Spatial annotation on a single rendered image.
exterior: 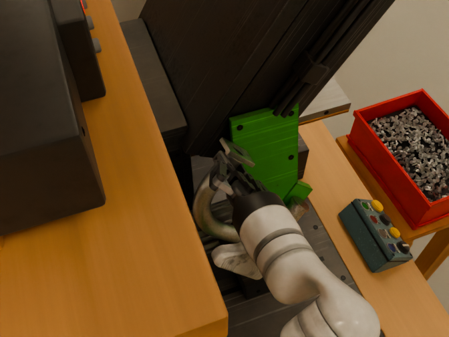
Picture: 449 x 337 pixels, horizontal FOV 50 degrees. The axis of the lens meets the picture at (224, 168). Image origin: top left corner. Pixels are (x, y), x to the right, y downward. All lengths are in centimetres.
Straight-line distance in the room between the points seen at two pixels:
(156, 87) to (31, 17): 52
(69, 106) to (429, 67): 276
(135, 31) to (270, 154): 36
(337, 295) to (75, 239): 29
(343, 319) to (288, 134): 37
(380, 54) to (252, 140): 223
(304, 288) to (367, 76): 229
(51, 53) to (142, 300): 15
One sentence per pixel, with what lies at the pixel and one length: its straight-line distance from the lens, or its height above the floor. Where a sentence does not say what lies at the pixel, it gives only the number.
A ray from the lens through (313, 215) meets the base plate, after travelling 108.
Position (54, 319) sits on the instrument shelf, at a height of 154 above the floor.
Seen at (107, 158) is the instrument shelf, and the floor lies 154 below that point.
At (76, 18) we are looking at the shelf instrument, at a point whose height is 161.
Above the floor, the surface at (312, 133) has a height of 90.
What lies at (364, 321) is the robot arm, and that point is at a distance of 51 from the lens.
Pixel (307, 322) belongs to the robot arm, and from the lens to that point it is 52.
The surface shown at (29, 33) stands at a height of 163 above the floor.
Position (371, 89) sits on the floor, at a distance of 272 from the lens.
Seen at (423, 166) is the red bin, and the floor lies 89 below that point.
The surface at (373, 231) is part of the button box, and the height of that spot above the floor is 95.
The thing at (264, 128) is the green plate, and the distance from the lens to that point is 76.
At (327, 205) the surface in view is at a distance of 110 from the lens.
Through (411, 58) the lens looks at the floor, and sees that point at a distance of 298.
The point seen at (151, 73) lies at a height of 124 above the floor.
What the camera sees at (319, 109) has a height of 113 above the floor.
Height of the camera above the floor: 181
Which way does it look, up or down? 54 degrees down
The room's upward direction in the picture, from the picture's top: straight up
